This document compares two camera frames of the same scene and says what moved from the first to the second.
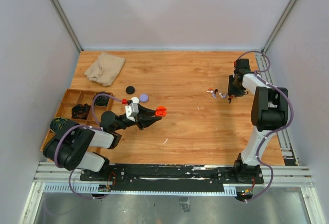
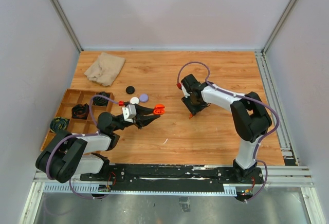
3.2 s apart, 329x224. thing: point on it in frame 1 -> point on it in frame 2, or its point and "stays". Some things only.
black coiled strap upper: x=101 y=100 stays
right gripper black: x=231 y=91 -> x=193 y=110
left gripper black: x=144 y=121 stays
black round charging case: x=130 y=90 stays
